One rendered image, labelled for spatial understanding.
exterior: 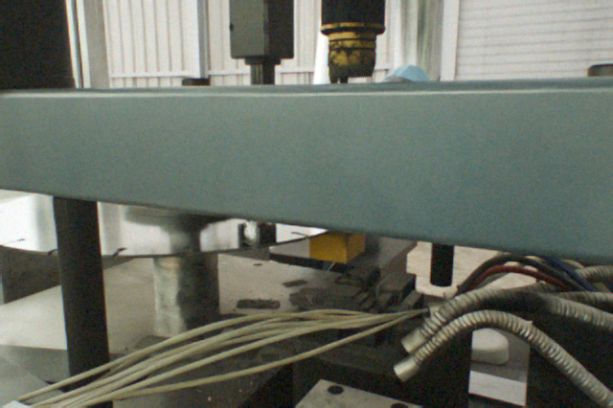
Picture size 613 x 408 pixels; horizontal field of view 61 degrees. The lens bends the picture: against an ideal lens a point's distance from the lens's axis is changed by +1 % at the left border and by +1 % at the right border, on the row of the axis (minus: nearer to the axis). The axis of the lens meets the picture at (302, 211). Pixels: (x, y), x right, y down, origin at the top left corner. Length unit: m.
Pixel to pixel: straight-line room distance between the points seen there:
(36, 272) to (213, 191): 0.56
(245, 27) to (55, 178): 0.28
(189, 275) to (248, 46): 0.20
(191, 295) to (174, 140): 0.33
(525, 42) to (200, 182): 6.18
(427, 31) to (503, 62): 5.33
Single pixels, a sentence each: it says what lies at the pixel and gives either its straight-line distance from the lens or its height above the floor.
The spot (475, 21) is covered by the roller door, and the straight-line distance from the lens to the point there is 6.41.
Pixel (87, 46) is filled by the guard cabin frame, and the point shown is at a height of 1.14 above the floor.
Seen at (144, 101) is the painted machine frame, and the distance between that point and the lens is 0.17.
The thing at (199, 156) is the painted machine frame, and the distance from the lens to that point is 0.16.
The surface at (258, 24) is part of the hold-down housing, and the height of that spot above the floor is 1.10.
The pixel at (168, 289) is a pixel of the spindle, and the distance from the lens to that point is 0.48.
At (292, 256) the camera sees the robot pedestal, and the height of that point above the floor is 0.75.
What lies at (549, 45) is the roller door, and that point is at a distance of 6.29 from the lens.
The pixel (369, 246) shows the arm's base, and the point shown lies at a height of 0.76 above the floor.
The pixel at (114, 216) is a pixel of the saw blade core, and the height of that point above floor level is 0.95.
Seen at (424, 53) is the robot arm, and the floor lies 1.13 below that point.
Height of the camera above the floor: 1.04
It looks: 12 degrees down
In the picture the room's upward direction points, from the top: straight up
